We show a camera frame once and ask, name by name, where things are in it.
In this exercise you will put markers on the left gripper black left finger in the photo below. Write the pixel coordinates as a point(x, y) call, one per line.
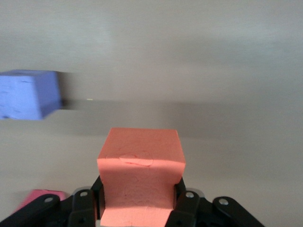
point(80, 208)

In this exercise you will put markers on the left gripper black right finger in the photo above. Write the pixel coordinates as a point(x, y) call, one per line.
point(189, 208)

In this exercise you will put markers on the orange foam block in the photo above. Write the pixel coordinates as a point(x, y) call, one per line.
point(142, 170)

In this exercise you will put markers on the red foam block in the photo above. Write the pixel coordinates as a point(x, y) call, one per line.
point(40, 192)

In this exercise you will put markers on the purple foam block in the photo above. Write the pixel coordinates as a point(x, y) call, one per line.
point(26, 94)

